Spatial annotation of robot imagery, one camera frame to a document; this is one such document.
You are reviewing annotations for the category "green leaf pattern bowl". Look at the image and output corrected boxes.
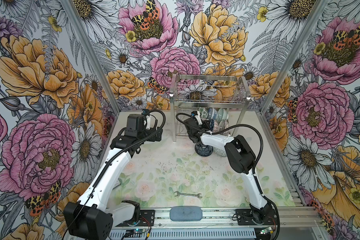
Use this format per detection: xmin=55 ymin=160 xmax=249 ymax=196
xmin=199 ymin=107 xmax=209 ymax=119

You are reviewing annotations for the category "dark grey petal bowl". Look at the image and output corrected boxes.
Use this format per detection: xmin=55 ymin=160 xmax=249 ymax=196
xmin=195 ymin=143 xmax=214 ymax=157

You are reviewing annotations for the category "mint green glazed bowl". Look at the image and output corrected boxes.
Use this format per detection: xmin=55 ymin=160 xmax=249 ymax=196
xmin=217 ymin=108 xmax=229 ymax=122

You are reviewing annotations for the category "purple striped bowl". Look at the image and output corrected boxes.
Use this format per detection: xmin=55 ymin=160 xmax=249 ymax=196
xmin=209 ymin=119 xmax=215 ymax=132

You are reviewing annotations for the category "blue triangle pattern bowl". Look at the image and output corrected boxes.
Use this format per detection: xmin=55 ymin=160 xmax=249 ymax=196
xmin=213 ymin=121 xmax=220 ymax=133

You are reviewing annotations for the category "blue floral porcelain bowl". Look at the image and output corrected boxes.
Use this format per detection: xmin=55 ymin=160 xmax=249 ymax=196
xmin=208 ymin=108 xmax=218 ymax=120

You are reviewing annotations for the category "white maroon triangle bowl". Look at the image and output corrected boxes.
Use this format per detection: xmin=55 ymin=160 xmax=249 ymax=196
xmin=219 ymin=120 xmax=231 ymax=136

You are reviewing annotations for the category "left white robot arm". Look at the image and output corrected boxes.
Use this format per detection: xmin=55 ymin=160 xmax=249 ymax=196
xmin=63 ymin=109 xmax=166 ymax=240

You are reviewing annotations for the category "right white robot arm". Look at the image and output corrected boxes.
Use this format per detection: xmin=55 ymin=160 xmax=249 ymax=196
xmin=176 ymin=111 xmax=278 ymax=225

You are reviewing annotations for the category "steel two-tier dish rack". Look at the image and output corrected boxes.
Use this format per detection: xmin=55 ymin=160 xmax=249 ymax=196
xmin=169 ymin=74 xmax=254 ymax=142

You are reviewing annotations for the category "pale patterned bottom bowl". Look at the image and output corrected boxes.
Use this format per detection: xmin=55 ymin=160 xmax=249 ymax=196
xmin=214 ymin=148 xmax=227 ymax=158

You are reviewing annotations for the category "steel open-end wrench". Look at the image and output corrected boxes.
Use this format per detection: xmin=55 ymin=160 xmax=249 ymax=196
xmin=174 ymin=191 xmax=203 ymax=199

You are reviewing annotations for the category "blue grey oval sponge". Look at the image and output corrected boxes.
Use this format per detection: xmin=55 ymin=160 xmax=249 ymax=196
xmin=170 ymin=206 xmax=203 ymax=222

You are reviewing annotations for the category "left black corrugated cable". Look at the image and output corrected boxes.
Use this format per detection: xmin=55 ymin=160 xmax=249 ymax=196
xmin=61 ymin=109 xmax=166 ymax=240

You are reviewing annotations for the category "black corrugated cable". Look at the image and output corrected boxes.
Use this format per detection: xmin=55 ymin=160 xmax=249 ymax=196
xmin=61 ymin=109 xmax=166 ymax=240
xmin=175 ymin=112 xmax=281 ymax=240

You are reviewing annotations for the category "right black corrugated cable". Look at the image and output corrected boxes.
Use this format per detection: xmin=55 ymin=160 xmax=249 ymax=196
xmin=175 ymin=112 xmax=281 ymax=240

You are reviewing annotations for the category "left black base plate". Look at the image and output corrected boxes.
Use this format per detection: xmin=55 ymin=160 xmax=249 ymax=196
xmin=117 ymin=210 xmax=156 ymax=227

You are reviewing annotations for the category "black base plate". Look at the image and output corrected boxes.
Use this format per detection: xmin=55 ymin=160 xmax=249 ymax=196
xmin=232 ymin=209 xmax=277 ymax=226
xmin=117 ymin=210 xmax=156 ymax=227

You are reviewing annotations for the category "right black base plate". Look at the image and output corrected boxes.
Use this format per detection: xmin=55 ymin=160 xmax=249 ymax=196
xmin=232 ymin=209 xmax=277 ymax=226

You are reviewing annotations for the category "white vented cable duct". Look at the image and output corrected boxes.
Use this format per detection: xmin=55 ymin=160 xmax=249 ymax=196
xmin=108 ymin=228 xmax=256 ymax=240

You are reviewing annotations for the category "aluminium front rail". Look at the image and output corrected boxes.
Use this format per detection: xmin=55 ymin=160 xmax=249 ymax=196
xmin=152 ymin=206 xmax=322 ymax=229

